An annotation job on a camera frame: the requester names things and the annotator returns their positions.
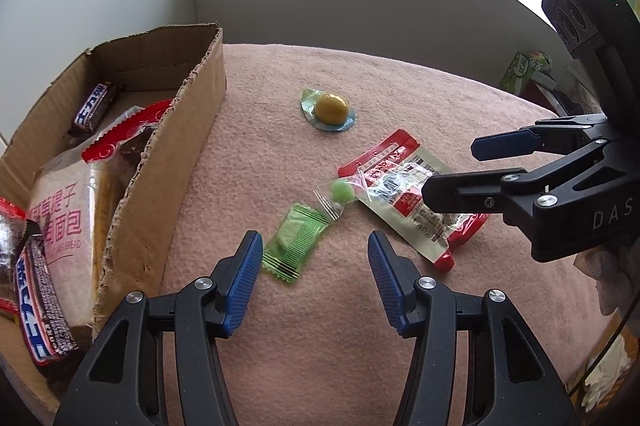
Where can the yellow ball candy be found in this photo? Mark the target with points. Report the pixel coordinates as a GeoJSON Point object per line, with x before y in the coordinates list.
{"type": "Point", "coordinates": [327, 111]}

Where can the red white snack pouch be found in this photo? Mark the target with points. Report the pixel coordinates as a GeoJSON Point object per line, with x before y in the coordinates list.
{"type": "Point", "coordinates": [390, 178]}

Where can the small black candy packet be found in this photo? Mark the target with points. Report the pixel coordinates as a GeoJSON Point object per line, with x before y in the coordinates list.
{"type": "Point", "coordinates": [12, 227]}

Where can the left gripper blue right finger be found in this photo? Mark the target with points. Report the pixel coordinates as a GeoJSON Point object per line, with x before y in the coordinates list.
{"type": "Point", "coordinates": [395, 276]}

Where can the white gloved right hand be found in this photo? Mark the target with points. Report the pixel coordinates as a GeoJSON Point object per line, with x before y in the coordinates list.
{"type": "Point", "coordinates": [615, 269]}

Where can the green white carton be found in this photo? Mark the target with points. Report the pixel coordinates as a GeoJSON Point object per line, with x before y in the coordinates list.
{"type": "Point", "coordinates": [522, 68]}

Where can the dark wooden side table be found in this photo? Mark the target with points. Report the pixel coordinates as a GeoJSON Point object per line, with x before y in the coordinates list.
{"type": "Point", "coordinates": [541, 90]}

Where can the brown snickers bar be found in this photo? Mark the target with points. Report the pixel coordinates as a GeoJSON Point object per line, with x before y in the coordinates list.
{"type": "Point", "coordinates": [91, 113]}

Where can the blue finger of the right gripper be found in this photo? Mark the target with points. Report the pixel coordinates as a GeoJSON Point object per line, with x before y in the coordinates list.
{"type": "Point", "coordinates": [464, 193]}
{"type": "Point", "coordinates": [500, 146]}

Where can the brown cardboard box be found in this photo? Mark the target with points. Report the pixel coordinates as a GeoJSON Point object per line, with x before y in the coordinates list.
{"type": "Point", "coordinates": [181, 63]}

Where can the red clear plum packet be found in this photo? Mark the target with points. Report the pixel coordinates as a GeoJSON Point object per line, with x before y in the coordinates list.
{"type": "Point", "coordinates": [142, 122]}

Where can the green round wrapped candy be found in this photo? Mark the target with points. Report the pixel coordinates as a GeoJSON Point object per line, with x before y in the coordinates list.
{"type": "Point", "coordinates": [333, 197]}

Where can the dark snickers bar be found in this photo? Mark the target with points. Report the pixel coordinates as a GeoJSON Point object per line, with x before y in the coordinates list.
{"type": "Point", "coordinates": [46, 334]}

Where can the green candy packet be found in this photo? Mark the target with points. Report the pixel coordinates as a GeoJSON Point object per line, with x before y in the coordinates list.
{"type": "Point", "coordinates": [286, 253]}

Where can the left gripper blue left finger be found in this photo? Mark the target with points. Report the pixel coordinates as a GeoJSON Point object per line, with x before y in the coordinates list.
{"type": "Point", "coordinates": [235, 277]}

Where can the packaged bread loaf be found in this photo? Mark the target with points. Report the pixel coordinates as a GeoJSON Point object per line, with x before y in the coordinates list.
{"type": "Point", "coordinates": [74, 202]}

